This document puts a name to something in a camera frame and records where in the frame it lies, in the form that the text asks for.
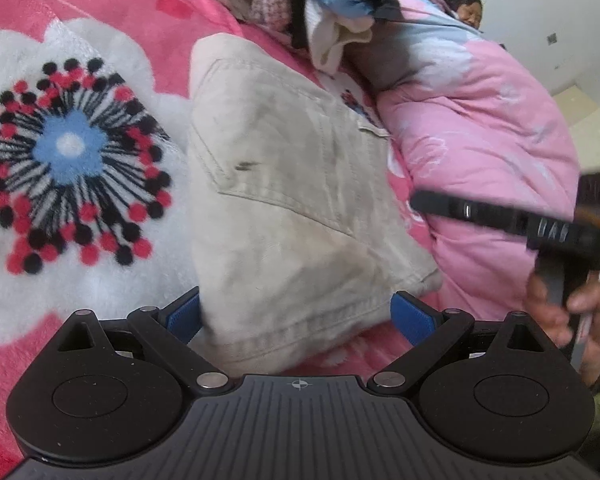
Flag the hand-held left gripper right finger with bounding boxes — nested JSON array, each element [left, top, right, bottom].
[[367, 291, 548, 395]]

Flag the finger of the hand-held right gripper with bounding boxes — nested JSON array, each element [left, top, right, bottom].
[[410, 188, 530, 242]]

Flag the pink floral blanket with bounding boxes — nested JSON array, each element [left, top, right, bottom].
[[0, 0, 481, 466]]

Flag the pink quilt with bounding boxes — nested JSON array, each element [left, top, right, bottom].
[[347, 0, 583, 323]]

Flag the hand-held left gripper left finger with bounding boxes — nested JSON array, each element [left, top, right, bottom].
[[55, 286, 229, 392]]

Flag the beige pants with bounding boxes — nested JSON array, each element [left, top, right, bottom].
[[187, 32, 443, 376]]

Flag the cream sweater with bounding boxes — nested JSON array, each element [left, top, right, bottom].
[[305, 5, 373, 71]]

